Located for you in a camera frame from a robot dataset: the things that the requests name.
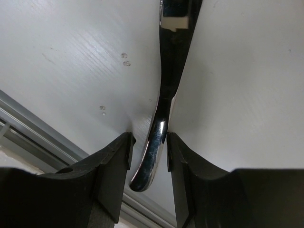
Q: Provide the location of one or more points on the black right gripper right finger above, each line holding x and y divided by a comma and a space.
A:
206, 196

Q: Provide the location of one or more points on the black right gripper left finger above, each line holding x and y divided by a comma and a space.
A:
87, 194

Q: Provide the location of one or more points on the aluminium front rail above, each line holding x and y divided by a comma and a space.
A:
40, 132

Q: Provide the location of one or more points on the silver table knife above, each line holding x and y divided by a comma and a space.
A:
177, 22

